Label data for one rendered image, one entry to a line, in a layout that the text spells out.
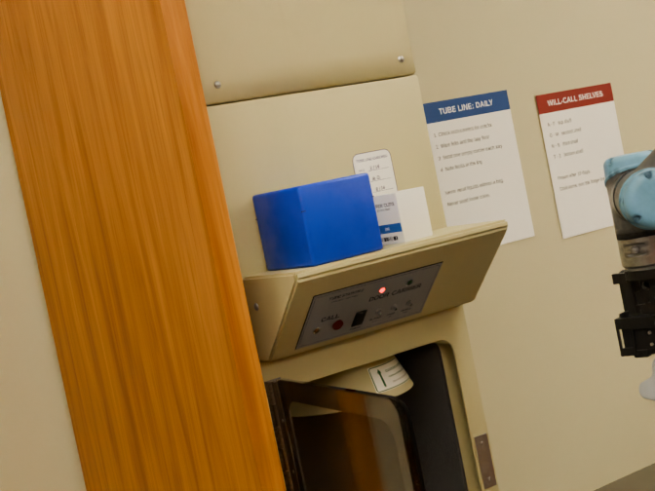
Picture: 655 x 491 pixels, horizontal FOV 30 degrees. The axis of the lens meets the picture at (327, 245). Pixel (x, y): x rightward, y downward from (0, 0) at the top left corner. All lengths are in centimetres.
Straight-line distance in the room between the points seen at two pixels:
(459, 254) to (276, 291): 25
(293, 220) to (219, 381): 19
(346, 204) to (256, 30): 24
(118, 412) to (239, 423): 31
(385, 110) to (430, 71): 63
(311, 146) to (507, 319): 85
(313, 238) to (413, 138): 29
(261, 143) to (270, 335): 23
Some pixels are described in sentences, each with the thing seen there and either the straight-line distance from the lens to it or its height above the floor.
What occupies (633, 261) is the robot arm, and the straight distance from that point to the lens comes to 167.
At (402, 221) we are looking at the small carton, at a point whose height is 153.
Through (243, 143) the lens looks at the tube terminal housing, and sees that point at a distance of 143.
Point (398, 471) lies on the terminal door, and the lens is 117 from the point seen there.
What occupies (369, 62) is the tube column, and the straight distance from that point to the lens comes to 155.
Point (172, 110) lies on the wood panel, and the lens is 131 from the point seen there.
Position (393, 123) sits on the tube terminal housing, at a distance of 156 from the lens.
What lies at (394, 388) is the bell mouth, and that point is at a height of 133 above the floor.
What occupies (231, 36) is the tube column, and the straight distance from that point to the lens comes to 145.
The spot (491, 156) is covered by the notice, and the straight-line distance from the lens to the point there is 224.
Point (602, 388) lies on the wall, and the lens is 242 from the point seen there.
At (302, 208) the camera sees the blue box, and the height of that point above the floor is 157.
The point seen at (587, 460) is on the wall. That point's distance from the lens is 239.
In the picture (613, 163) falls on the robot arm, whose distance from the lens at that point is 166.
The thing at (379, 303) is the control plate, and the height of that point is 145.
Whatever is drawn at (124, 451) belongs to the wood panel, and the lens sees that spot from 162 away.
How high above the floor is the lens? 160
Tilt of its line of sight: 3 degrees down
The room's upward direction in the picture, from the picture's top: 11 degrees counter-clockwise
